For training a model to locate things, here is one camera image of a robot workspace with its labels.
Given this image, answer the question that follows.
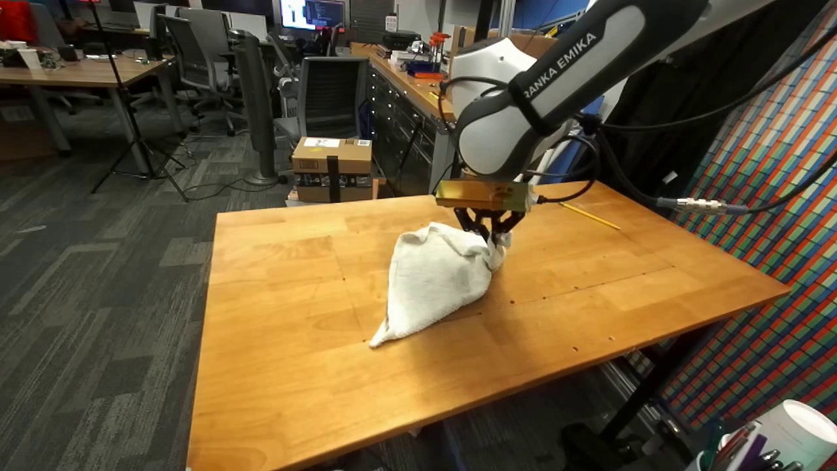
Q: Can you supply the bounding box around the lit computer monitor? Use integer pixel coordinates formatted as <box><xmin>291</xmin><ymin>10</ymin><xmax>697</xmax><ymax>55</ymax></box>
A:
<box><xmin>277</xmin><ymin>0</ymin><xmax>348</xmax><ymax>31</ymax></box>

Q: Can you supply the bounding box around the yellow pencil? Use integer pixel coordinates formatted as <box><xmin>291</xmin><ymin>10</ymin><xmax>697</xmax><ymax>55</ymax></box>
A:
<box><xmin>560</xmin><ymin>201</ymin><xmax>624</xmax><ymax>234</ymax></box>

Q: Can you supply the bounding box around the black fabric drape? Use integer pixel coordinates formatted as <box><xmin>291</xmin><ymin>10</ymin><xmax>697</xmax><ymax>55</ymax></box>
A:
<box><xmin>599</xmin><ymin>0</ymin><xmax>832</xmax><ymax>208</ymax></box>

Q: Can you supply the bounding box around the black clamped pole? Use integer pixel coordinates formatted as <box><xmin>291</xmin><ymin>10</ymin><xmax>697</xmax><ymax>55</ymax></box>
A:
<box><xmin>325</xmin><ymin>152</ymin><xmax>344</xmax><ymax>208</ymax></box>

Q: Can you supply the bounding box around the grey office chair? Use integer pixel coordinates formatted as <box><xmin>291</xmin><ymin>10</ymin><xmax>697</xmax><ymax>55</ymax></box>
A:
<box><xmin>157</xmin><ymin>9</ymin><xmax>248</xmax><ymax>120</ymax></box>

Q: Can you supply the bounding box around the black cable with metal connector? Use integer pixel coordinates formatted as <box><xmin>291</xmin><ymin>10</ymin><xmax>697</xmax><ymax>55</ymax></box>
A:
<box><xmin>434</xmin><ymin>25</ymin><xmax>837</xmax><ymax>218</ymax></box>

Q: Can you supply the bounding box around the brown box under desk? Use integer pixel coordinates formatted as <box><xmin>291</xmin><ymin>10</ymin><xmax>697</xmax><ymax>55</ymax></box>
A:
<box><xmin>0</xmin><ymin>102</ymin><xmax>64</xmax><ymax>165</ymax></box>

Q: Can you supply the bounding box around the black metal table frame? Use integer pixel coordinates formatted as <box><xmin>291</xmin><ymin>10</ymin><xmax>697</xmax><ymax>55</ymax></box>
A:
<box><xmin>557</xmin><ymin>327</ymin><xmax>715</xmax><ymax>471</ymax></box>

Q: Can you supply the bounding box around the large cardboard box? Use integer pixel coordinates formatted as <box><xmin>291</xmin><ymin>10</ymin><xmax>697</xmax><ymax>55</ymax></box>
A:
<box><xmin>452</xmin><ymin>25</ymin><xmax>560</xmax><ymax>61</ymax></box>

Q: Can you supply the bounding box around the multicolour patterned partition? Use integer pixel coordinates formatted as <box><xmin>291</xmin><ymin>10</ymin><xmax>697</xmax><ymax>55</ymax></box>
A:
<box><xmin>656</xmin><ymin>51</ymin><xmax>837</xmax><ymax>436</ymax></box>

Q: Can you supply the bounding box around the blue foam panel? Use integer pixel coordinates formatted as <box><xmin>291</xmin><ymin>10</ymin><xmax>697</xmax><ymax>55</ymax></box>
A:
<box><xmin>548</xmin><ymin>92</ymin><xmax>609</xmax><ymax>187</ymax></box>

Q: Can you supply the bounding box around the white paper cup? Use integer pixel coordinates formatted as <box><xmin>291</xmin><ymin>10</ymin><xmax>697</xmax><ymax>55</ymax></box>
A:
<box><xmin>753</xmin><ymin>398</ymin><xmax>837</xmax><ymax>471</ymax></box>

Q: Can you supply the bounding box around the black tripod stand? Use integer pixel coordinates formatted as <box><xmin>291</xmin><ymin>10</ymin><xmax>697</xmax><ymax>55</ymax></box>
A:
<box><xmin>84</xmin><ymin>0</ymin><xmax>191</xmax><ymax>201</ymax></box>

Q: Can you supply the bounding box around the wooden office desk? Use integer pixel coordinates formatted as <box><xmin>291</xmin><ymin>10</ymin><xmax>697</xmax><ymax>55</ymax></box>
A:
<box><xmin>0</xmin><ymin>54</ymin><xmax>170</xmax><ymax>158</ymax></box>

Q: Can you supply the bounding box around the red fabric item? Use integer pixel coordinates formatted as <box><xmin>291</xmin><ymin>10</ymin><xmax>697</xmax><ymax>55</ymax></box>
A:
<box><xmin>0</xmin><ymin>0</ymin><xmax>40</xmax><ymax>47</ymax></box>

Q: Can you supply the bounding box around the wooden camera mount plate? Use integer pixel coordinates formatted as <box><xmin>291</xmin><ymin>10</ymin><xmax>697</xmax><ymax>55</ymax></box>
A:
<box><xmin>433</xmin><ymin>178</ymin><xmax>531</xmax><ymax>215</ymax></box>

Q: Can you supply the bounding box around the white cloth towel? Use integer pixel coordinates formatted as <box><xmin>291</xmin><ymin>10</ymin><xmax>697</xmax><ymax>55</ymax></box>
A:
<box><xmin>367</xmin><ymin>220</ymin><xmax>514</xmax><ymax>351</ymax></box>

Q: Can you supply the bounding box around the tall grey chair back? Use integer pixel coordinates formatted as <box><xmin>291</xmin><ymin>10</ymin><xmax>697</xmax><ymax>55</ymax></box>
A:
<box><xmin>231</xmin><ymin>29</ymin><xmax>282</xmax><ymax>183</ymax></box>

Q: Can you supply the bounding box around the grey cabinet with wooden top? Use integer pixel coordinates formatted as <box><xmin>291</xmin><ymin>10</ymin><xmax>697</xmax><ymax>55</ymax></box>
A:
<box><xmin>359</xmin><ymin>54</ymin><xmax>461</xmax><ymax>196</ymax></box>

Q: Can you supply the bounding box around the small cardboard box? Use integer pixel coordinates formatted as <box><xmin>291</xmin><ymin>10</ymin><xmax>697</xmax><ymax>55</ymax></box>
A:
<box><xmin>291</xmin><ymin>135</ymin><xmax>376</xmax><ymax>208</ymax></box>

